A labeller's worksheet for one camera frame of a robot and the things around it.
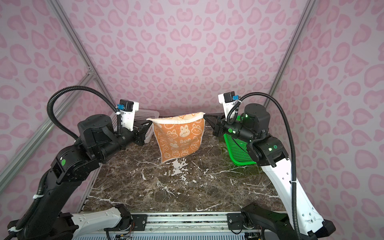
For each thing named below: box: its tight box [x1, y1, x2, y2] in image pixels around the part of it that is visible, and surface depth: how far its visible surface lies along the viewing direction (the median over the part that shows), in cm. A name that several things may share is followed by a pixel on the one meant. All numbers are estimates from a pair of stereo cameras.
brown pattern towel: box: [146, 112, 206, 163], surface depth 65 cm
